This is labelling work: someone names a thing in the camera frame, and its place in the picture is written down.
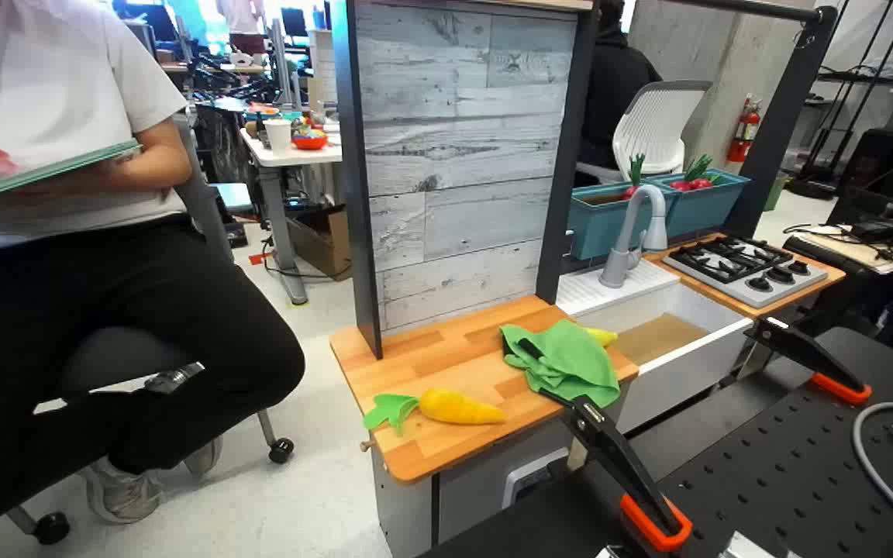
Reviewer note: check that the yellow plush carrot toy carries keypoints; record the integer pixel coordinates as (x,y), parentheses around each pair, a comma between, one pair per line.
(437,404)

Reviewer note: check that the wooden toy kitchen counter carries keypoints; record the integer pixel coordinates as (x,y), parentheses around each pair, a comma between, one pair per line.
(437,483)

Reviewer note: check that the white toy sink basin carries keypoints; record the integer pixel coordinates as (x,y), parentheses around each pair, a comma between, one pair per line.
(678,338)

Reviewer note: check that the toy stove top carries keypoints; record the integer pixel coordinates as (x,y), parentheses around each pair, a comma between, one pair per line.
(746,271)

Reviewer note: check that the cardboard box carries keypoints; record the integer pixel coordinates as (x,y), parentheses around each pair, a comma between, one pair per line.
(321,240)

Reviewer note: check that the green cloth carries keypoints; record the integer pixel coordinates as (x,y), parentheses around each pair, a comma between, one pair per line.
(563,364)

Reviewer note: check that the grey wood-pattern back panel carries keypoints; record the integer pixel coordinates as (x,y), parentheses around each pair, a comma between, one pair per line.
(453,139)

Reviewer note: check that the red bowl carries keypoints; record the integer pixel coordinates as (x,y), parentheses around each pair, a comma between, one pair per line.
(310,142)

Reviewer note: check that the white background desk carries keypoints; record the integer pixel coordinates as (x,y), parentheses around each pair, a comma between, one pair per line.
(275,182)

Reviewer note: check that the white cup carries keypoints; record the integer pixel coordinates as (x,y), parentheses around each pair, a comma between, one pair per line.
(276,136)

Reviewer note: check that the white chair back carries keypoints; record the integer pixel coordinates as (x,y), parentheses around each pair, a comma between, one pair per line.
(653,126)

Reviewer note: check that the person in black background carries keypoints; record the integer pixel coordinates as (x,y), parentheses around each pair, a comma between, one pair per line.
(617,74)

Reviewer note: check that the black orange clamp near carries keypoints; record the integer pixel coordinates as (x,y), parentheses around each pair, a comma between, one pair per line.
(641,505)

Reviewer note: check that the black orange clamp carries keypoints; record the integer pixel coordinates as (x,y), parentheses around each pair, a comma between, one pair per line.
(827,370)
(641,505)

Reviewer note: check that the office chair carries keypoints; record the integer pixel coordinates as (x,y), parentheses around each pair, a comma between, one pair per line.
(131,259)

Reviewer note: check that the red fire extinguisher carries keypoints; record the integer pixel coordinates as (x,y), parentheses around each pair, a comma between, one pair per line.
(746,131)

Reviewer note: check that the seated person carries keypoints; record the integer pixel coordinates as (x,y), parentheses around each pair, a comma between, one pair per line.
(72,78)

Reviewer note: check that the black orange clamp far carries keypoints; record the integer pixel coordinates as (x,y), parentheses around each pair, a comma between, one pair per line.
(827,370)

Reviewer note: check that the green tablet folder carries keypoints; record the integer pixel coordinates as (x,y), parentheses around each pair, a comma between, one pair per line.
(62,165)

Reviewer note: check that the black frame post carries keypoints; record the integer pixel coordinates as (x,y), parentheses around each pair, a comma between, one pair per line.
(762,169)

